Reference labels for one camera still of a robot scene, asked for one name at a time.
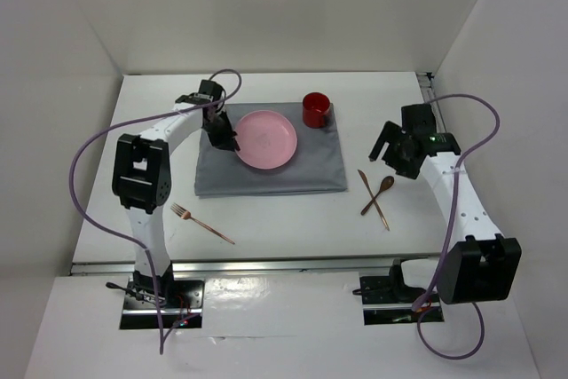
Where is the copper knife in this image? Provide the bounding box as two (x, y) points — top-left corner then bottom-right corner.
(358, 170), (391, 231)

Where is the pink plastic plate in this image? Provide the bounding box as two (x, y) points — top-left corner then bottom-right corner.
(235, 110), (297, 170)

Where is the red enamel mug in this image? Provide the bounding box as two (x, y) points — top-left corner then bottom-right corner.
(302, 92), (331, 129)

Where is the grey cloth placemat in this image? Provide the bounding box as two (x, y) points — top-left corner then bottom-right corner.
(194, 102), (348, 198)

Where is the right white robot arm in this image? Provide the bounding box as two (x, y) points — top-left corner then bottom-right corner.
(369, 104), (522, 304)

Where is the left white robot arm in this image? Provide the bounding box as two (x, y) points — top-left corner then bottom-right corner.
(112, 80), (240, 307)

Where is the copper spoon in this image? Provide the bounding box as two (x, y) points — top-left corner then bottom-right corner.
(360, 176), (395, 216)

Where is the copper fork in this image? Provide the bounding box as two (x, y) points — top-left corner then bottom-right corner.
(170, 202), (235, 245)

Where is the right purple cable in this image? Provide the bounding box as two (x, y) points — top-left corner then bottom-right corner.
(411, 94), (502, 360)

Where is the purple cable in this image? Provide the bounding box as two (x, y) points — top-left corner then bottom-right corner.
(411, 94), (502, 360)
(69, 68), (243, 356)

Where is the aluminium rail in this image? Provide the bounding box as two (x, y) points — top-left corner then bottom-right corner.
(70, 249), (489, 278)

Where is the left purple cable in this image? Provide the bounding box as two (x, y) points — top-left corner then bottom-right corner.
(69, 68), (243, 356)

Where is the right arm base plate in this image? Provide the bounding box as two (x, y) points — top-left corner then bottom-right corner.
(351, 263), (444, 326)

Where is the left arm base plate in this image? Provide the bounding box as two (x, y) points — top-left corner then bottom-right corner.
(106, 280), (205, 330)

